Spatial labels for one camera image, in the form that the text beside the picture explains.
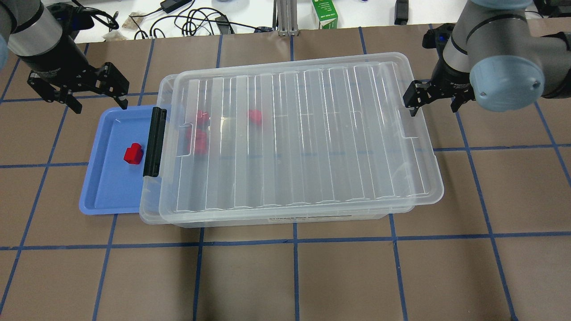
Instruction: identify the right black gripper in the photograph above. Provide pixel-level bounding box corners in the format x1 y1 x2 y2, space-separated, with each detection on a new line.
402 67 475 117

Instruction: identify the blue plastic tray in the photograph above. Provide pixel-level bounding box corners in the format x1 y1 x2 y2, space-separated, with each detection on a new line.
79 105 163 224

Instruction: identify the clear plastic storage box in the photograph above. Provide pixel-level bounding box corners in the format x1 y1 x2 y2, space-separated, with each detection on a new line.
139 74 415 229

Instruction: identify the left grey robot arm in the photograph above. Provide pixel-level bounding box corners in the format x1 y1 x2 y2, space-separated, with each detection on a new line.
1 0 130 114

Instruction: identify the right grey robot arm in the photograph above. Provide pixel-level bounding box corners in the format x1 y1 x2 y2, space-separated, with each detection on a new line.
402 0 571 116

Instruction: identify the black cable bundle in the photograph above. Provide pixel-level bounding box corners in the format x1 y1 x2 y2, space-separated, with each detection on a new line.
129 7 275 40

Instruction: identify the red block in box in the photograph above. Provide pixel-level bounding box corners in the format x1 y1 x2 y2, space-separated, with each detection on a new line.
195 110 210 127
187 128 208 155
247 109 263 127

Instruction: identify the aluminium frame post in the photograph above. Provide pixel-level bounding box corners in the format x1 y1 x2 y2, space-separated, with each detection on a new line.
273 0 298 37

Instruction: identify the black power adapter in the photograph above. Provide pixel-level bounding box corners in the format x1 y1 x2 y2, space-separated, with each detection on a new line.
160 0 193 13

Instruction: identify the black device on table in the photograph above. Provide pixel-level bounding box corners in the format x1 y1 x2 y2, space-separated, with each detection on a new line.
394 0 409 25

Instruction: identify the green white carton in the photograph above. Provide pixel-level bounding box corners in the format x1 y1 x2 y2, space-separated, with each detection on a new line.
311 0 339 30

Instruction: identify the red block from tray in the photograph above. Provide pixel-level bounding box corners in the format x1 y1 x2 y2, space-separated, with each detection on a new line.
123 143 144 165

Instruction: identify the clear plastic box lid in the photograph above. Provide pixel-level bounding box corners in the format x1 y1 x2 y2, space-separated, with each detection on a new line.
159 52 445 223

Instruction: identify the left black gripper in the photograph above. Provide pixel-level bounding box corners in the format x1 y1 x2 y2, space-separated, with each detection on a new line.
27 62 130 114

